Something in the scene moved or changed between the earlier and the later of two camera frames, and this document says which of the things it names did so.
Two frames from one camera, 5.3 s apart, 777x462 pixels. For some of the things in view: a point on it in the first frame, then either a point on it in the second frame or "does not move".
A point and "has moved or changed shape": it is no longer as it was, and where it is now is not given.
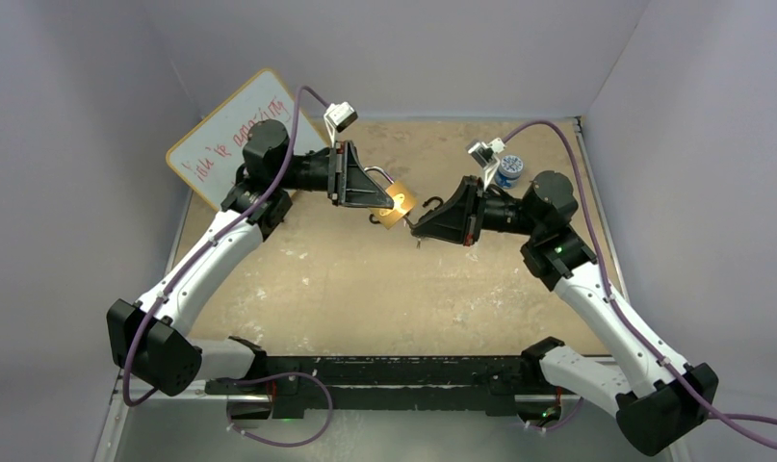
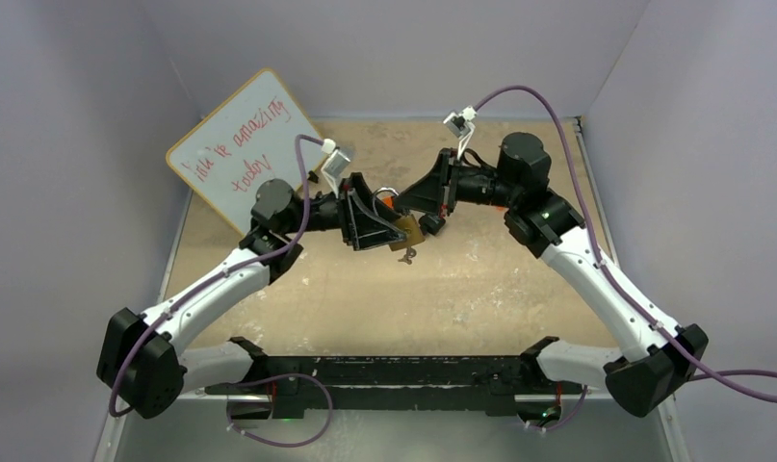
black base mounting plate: [298, 383] does not move
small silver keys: [418, 240] -> [410, 253]
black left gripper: [358, 186] -> [375, 222]
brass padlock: [403, 199] has moved or changed shape
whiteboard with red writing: [208, 159] does not move
